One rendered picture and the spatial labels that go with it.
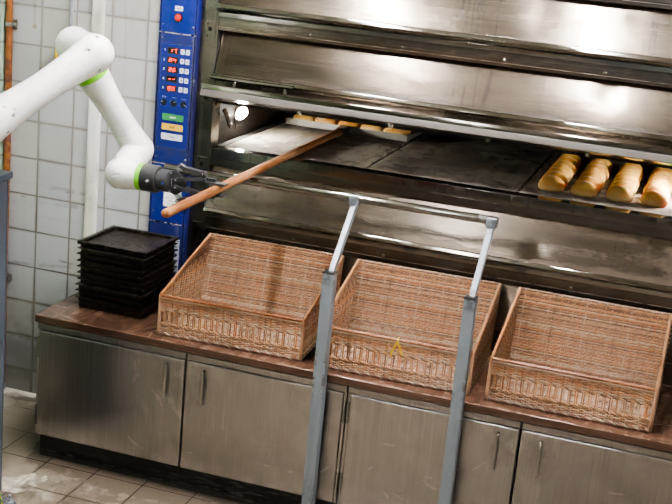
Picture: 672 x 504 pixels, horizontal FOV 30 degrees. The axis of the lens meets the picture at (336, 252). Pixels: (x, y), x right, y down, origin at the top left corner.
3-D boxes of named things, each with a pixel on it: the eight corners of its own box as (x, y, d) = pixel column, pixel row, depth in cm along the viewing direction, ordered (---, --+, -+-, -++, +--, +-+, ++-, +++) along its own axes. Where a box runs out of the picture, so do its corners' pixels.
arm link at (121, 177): (102, 193, 423) (96, 168, 415) (119, 170, 431) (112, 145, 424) (140, 199, 419) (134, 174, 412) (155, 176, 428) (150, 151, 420)
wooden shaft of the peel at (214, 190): (168, 219, 375) (169, 210, 374) (159, 218, 376) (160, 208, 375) (342, 135, 533) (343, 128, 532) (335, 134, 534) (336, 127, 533)
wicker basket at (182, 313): (204, 298, 496) (208, 231, 489) (340, 323, 482) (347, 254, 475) (153, 334, 451) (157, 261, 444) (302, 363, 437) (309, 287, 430)
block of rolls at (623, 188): (558, 163, 519) (560, 150, 518) (676, 180, 506) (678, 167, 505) (535, 190, 463) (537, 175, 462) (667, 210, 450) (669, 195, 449)
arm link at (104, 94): (72, 89, 412) (98, 83, 407) (87, 69, 420) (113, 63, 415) (125, 174, 432) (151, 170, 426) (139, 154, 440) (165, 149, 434)
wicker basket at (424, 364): (349, 326, 480) (356, 256, 473) (494, 352, 466) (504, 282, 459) (311, 366, 435) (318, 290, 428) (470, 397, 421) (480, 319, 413)
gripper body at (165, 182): (165, 165, 420) (191, 169, 417) (164, 189, 422) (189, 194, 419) (155, 169, 413) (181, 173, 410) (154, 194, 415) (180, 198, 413)
